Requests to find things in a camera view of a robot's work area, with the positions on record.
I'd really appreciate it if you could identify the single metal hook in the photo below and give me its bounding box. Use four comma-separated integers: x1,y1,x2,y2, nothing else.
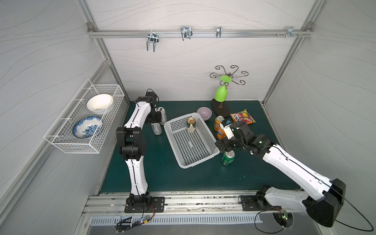
216,26,222,38

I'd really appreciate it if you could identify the orange Schweppes can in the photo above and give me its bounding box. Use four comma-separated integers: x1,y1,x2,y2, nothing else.
217,128,226,140

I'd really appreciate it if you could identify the double metal hook middle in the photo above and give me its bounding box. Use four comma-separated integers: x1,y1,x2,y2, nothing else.
180,26,193,41

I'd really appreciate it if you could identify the green soda can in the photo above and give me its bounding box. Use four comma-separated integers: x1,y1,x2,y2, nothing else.
221,150,236,166

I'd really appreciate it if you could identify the black scrolled metal rack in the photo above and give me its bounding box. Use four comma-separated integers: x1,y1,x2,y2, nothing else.
210,65,249,87

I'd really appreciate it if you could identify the Fox's fruits candy bag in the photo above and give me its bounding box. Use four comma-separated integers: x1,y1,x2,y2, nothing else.
230,109,256,125

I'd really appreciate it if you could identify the blue patterned plate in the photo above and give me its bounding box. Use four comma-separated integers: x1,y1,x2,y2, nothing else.
72,116,103,139

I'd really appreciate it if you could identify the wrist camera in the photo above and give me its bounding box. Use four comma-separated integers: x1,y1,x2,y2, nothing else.
219,119,253,142
146,91,157,103

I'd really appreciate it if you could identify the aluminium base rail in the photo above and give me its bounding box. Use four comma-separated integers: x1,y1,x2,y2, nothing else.
80,190,324,218

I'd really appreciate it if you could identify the double metal hook left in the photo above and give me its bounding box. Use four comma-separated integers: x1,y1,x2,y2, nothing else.
146,32,159,52

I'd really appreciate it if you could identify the aluminium wall rail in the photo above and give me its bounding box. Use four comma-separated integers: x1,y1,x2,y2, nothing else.
88,27,314,39

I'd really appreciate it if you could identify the metal hook right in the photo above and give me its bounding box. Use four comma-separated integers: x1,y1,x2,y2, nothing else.
276,27,302,39

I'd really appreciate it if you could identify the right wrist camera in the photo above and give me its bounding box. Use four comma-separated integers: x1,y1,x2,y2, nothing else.
219,119,253,142

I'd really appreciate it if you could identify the dark oval stand base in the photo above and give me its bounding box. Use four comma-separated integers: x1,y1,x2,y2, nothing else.
211,99,230,118

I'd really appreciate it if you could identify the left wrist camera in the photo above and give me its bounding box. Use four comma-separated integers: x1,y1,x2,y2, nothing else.
146,91,157,103

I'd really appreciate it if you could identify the double metal hook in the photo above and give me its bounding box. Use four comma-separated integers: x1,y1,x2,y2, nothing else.
180,26,193,41
146,32,159,52

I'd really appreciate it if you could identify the green gold beer can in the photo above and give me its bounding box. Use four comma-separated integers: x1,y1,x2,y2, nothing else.
186,117,196,133

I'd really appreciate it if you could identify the pink ceramic cup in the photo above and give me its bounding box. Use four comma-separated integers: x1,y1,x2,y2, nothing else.
197,107,212,121

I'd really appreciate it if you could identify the orange Fanta can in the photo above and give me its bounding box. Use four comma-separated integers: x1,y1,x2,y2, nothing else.
214,116,224,132

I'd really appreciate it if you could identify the white Monster can label side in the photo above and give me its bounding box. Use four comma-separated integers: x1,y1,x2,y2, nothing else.
157,107,167,125

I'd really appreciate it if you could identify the white perforated plastic basket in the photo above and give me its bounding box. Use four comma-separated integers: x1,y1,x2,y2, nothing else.
164,113,220,169

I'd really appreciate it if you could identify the white wire wall basket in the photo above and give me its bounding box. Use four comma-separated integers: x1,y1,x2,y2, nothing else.
44,79,124,154

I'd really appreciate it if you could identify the white ceramic bowl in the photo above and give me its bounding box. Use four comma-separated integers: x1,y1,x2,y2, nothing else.
86,94,114,115

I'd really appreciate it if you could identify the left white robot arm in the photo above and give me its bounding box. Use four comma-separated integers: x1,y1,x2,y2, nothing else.
116,91,161,206

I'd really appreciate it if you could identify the white Monster energy can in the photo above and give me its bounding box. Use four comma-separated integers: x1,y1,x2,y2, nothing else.
151,123,162,136

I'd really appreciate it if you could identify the green plastic goblet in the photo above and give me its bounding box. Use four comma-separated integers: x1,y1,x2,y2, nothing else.
214,75,232,102

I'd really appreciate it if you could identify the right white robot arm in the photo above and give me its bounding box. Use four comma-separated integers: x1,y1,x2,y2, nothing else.
215,135,346,227

